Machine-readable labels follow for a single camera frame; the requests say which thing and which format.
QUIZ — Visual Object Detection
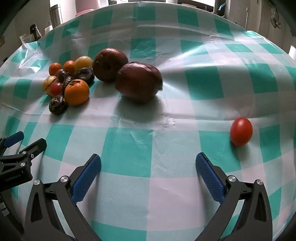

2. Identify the dark glass bottle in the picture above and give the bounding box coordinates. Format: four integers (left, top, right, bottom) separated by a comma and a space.
30, 24, 43, 42

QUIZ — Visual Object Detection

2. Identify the pointed dark red fruit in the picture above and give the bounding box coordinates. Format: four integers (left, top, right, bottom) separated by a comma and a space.
115, 62, 163, 103

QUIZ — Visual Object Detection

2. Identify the large orange mandarin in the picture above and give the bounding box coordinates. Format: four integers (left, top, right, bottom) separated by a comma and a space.
64, 79, 90, 106

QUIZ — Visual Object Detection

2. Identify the stainless steel thermos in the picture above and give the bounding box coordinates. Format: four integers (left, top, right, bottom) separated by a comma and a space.
49, 4, 63, 29

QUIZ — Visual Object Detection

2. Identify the teal white checkered tablecloth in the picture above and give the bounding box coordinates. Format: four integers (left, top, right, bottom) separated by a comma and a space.
0, 2, 296, 241

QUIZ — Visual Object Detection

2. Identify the large red tomato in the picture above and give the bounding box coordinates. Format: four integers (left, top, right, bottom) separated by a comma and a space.
230, 117, 253, 147

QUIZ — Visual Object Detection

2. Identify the round dark red fruit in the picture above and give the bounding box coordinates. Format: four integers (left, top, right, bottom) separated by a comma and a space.
92, 48, 129, 82

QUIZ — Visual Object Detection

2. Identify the pale yellow cracked fruit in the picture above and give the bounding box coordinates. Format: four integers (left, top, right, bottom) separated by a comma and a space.
43, 75, 60, 95

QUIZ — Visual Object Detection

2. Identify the yellow-green round fruit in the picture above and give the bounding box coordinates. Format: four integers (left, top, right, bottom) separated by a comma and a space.
74, 56, 93, 73

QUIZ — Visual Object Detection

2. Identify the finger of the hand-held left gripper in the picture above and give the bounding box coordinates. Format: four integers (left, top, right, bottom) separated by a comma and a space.
0, 138, 47, 168
0, 131, 25, 151

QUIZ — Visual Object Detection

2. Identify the pink container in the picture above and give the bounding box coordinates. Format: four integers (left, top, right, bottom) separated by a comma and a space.
75, 0, 109, 16

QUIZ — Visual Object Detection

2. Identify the small red cherry tomato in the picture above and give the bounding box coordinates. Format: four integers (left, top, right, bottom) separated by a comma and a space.
50, 82, 63, 97

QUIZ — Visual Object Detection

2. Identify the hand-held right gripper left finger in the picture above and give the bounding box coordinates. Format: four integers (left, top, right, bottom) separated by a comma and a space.
24, 153, 102, 241

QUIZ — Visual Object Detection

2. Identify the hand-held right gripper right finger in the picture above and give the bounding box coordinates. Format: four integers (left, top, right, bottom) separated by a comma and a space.
195, 152, 273, 241

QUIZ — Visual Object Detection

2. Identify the metal wall hook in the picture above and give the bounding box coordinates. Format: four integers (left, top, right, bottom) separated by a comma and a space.
269, 13, 282, 29

